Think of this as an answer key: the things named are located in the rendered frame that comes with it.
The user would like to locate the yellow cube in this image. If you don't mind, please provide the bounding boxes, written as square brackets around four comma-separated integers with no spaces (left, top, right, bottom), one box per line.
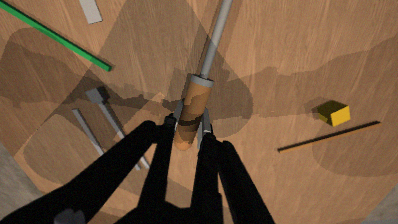
[317,100,350,126]

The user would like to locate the grey flat bar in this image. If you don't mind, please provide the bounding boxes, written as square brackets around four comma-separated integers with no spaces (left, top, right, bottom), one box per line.
[79,0,103,24]

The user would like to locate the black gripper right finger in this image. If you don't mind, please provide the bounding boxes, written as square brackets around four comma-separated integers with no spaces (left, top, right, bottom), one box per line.
[190,108,276,224]

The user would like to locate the grey combination wrench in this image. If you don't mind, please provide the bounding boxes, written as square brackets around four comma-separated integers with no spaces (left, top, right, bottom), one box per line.
[85,87,150,170]

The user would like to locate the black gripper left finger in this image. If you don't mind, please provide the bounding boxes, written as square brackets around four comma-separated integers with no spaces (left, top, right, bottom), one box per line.
[0,101,184,224]

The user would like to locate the dark green thin rod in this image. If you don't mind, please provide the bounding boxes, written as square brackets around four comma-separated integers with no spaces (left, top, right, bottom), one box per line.
[0,0,112,72]

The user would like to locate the grey metal spoon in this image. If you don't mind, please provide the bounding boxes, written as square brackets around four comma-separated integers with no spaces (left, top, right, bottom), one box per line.
[79,118,104,156]

